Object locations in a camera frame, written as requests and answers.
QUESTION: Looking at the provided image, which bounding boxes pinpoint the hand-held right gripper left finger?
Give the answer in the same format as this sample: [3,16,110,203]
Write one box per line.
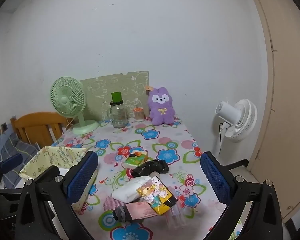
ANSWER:
[15,151,98,240]

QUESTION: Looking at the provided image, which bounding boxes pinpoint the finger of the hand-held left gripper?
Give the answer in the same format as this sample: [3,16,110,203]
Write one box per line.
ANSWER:
[0,154,23,174]

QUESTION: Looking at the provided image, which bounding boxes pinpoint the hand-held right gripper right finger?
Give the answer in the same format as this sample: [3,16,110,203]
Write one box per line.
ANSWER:
[200,151,283,240]

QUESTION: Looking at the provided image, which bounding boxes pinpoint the yellow fabric storage box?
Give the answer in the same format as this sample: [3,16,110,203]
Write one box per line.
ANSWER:
[19,146,98,212]

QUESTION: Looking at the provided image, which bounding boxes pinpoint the white cloth roll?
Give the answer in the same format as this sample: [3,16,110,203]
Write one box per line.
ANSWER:
[112,176,153,203]

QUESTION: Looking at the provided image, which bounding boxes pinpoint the green tissue pack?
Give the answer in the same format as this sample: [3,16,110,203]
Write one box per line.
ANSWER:
[122,151,148,169]

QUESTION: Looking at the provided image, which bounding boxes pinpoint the clear plastic packet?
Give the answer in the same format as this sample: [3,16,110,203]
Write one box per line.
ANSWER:
[165,204,187,229]

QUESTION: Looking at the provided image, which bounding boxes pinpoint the yellow cartoon pouch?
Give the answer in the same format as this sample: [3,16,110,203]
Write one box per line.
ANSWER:
[136,176,178,215]

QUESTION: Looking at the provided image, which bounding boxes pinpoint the black plastic bag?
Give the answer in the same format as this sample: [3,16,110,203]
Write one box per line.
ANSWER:
[131,159,169,178]

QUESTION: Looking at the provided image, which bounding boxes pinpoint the grey pink drawstring pouch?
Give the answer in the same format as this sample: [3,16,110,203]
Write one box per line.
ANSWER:
[112,201,158,223]

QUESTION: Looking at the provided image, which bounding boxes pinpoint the grey plaid pillow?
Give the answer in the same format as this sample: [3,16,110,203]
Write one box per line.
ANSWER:
[0,132,40,188]

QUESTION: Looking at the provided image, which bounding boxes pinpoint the floral tablecloth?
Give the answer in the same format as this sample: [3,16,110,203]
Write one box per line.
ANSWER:
[50,116,243,240]

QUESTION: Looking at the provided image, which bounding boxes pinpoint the white standing fan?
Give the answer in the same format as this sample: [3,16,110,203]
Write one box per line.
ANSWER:
[215,99,257,155]

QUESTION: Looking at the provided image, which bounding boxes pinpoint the glass jar mug green lid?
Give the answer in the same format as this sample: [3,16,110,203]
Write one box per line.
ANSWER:
[107,92,127,128]

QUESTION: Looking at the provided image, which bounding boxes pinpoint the green desk fan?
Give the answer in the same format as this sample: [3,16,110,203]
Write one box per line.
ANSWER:
[50,77,99,135]

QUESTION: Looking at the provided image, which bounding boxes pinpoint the small cotton swab jar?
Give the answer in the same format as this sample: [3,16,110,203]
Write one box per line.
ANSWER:
[133,107,144,122]

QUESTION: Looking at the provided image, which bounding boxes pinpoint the purple plush bunny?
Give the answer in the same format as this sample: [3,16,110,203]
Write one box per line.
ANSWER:
[145,86,176,125]

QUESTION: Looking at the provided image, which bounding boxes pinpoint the green patterned board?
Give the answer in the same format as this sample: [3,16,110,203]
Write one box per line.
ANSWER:
[80,71,150,120]

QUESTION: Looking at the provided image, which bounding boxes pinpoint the beige wooden door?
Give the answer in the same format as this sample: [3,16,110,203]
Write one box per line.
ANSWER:
[244,0,300,223]

